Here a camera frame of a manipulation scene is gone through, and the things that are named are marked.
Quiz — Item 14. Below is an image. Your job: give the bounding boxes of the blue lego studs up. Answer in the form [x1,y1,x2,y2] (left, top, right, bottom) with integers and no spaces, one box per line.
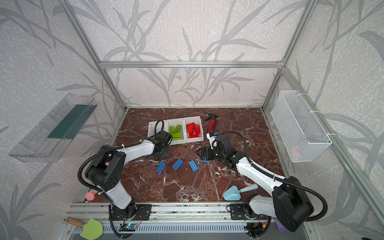
[189,161,199,172]

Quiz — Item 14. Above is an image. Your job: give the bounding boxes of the green lego hollow up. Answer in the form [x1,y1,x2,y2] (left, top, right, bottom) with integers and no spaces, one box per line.
[171,132,181,138]

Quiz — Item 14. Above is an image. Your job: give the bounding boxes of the blue lego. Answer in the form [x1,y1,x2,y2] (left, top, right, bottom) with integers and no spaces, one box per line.
[156,162,166,174]
[172,159,184,170]

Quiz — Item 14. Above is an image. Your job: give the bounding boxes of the red lego bottom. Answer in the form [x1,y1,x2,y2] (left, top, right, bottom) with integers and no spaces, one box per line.
[194,125,201,135]

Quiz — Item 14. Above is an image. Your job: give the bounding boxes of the red lego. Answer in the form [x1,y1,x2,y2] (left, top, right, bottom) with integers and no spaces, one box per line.
[186,123,195,136]
[194,125,201,135]

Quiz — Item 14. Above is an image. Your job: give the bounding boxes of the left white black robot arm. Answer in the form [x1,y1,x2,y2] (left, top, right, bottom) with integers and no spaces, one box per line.
[78,120,173,219]

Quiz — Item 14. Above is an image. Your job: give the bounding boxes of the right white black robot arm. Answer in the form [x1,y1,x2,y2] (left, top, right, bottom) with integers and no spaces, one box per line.
[196,132,328,232]

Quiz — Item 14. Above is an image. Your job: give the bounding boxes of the white left bin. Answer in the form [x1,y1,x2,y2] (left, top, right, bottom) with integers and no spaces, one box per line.
[148,120,169,137]

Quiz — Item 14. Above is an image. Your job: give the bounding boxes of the white bin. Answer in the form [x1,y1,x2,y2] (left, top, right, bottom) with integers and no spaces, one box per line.
[148,120,169,137]
[167,118,187,145]
[183,116,204,143]

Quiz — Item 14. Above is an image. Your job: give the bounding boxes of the white middle bin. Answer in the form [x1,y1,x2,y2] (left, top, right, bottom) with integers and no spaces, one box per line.
[167,118,187,145]

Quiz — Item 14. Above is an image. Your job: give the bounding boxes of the white right bin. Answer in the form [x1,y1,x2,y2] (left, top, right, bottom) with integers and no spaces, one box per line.
[183,116,204,143]

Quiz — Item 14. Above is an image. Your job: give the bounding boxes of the red spray bottle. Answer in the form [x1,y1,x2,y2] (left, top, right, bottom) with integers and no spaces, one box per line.
[206,114,219,133]

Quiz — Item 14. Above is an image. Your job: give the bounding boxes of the light blue toy shovel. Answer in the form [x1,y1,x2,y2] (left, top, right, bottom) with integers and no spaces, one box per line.
[223,184,259,201]

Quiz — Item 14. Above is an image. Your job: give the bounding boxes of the right circuit board wiring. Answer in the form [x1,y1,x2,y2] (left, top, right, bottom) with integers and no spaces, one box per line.
[244,221,269,239]

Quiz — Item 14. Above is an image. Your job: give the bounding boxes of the pink watering can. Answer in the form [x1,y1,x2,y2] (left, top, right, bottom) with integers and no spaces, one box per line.
[85,190,99,201]

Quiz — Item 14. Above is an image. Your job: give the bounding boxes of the left circuit board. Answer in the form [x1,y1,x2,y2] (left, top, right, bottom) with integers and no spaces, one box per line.
[119,223,140,233]

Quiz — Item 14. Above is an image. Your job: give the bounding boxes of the purple toy shovel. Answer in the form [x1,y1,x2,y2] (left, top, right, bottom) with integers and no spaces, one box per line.
[275,219,289,233]

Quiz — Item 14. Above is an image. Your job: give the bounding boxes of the green toy shovel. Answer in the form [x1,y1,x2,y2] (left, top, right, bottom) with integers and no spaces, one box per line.
[65,217,103,240]

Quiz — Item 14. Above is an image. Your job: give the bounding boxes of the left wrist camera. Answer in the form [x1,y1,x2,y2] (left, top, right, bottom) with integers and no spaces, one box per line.
[157,130,173,146]

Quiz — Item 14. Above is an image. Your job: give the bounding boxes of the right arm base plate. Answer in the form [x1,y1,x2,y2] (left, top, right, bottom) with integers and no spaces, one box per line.
[226,203,249,221]

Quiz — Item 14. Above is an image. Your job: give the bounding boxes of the aluminium front rail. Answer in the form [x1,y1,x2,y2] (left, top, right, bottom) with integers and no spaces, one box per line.
[53,201,325,240]

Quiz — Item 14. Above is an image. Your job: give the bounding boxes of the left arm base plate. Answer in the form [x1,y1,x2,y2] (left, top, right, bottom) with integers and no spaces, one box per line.
[109,203,152,221]

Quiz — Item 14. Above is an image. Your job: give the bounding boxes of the white wire basket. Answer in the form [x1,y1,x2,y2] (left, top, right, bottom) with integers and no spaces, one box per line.
[272,90,332,163]

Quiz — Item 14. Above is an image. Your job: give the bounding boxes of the clear plastic wall tray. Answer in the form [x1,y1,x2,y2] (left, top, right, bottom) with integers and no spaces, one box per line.
[9,94,97,163]

